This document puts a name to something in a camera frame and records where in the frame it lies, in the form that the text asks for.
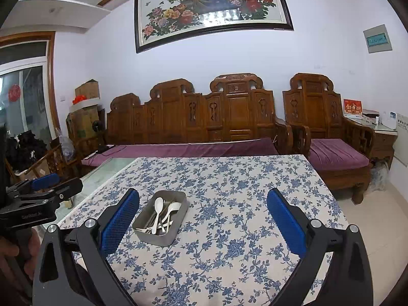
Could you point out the rectangular metal tray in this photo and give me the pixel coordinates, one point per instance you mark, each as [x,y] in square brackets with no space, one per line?
[162,237]

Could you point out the blue floral tablecloth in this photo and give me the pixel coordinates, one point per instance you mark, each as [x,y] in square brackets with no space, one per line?
[223,181]

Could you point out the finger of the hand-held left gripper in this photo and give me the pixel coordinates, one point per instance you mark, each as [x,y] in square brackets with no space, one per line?
[65,189]
[46,181]

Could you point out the white ceramic spoon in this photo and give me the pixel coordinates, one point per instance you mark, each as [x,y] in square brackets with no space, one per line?
[174,207]

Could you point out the framed peacock flower painting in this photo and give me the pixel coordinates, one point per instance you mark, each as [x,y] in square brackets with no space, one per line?
[216,3]

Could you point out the grey wall electrical box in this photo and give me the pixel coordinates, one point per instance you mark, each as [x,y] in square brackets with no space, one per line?
[378,39]

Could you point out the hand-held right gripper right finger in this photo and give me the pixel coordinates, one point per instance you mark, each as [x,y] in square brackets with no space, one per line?
[287,223]

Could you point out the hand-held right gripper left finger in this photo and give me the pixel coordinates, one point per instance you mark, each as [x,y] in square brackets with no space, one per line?
[119,223]

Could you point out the small cardboard box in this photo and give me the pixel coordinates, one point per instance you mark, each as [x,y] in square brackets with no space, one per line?
[87,89]

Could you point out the pile of black clothes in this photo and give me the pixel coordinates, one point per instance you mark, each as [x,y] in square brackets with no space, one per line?
[27,149]

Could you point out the wooden side table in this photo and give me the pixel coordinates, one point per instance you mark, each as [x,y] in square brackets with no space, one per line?
[384,143]

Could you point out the carved wooden armchair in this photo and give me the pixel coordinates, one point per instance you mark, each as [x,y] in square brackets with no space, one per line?
[314,108]

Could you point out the large cardboard box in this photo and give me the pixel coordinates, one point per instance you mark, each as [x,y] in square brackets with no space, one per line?
[84,122]

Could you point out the purple armchair cushion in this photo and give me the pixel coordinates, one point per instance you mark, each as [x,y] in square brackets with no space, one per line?
[334,154]

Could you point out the red plastic bag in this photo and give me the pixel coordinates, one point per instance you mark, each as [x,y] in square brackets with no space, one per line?
[79,99]

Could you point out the wooden framed glass door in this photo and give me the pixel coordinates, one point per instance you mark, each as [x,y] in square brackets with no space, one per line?
[28,79]

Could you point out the wooden chair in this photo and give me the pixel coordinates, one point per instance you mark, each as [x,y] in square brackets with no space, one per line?
[54,159]

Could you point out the red box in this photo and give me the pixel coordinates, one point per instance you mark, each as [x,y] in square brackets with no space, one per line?
[352,107]

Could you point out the crumpled clear plastic bag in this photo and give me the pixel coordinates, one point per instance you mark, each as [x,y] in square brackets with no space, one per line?
[380,177]

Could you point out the flat cardboard box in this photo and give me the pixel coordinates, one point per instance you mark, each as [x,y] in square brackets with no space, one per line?
[370,116]

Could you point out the black desk fan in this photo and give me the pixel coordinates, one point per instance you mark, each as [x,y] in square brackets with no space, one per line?
[97,127]

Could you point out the carved wooden sofa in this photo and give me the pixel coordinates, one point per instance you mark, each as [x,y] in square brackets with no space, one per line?
[236,114]

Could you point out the person's left hand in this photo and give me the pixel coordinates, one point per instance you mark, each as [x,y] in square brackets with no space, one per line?
[9,251]

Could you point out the white box with blue label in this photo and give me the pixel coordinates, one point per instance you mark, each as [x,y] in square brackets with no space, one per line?
[389,120]

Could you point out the purple sofa cushion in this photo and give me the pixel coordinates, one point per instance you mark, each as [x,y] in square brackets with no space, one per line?
[191,149]

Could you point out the red paper window decoration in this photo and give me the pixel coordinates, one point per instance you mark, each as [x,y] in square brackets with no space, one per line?
[14,93]

